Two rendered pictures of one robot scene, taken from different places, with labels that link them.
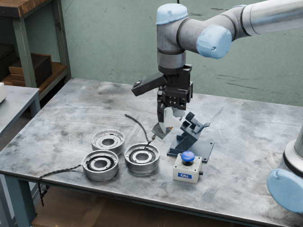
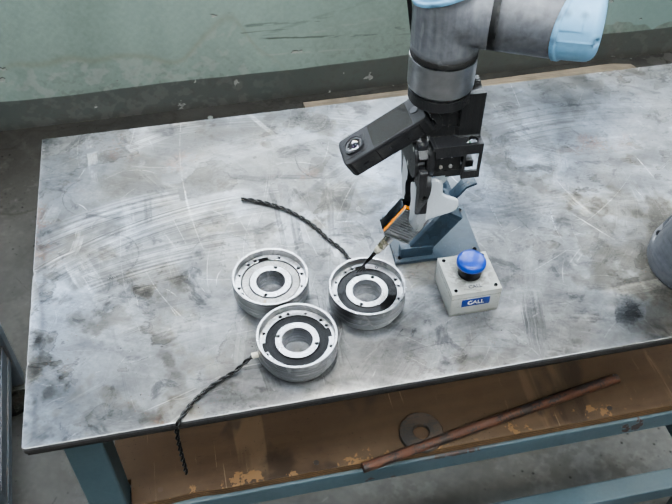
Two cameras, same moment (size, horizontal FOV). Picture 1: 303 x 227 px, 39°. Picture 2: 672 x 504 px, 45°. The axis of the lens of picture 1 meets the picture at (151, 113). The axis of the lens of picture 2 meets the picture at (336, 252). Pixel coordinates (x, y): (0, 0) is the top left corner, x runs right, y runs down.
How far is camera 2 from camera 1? 0.59 m
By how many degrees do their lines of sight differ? 26
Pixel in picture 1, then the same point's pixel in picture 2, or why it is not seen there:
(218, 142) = (466, 202)
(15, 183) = (95, 450)
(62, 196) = not seen: hidden behind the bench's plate
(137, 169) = (378, 322)
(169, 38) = (465, 34)
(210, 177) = (510, 284)
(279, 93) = (368, 34)
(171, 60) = (459, 82)
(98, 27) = not seen: outside the picture
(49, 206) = (145, 453)
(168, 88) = (438, 140)
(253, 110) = not seen: hidden behind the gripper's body
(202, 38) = (567, 23)
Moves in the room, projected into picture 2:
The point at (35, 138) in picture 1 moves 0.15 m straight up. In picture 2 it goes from (83, 327) to (56, 250)
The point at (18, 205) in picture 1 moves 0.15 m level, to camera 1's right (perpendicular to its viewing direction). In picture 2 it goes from (102, 488) to (203, 441)
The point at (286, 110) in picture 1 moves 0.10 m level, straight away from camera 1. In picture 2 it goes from (529, 93) to (512, 62)
